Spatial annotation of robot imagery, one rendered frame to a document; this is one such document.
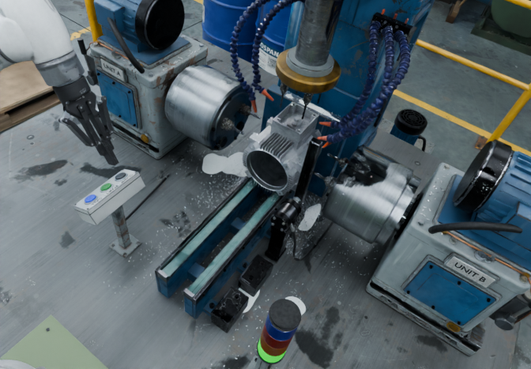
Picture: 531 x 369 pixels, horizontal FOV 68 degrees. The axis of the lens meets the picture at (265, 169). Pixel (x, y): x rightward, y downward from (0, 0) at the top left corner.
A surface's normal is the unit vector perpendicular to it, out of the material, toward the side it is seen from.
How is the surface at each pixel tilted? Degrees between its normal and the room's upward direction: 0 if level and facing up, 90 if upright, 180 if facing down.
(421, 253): 89
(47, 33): 66
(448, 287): 90
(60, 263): 0
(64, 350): 2
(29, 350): 2
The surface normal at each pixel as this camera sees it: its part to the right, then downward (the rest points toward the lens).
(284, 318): 0.13, -0.67
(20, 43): 0.03, 0.61
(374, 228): -0.52, 0.45
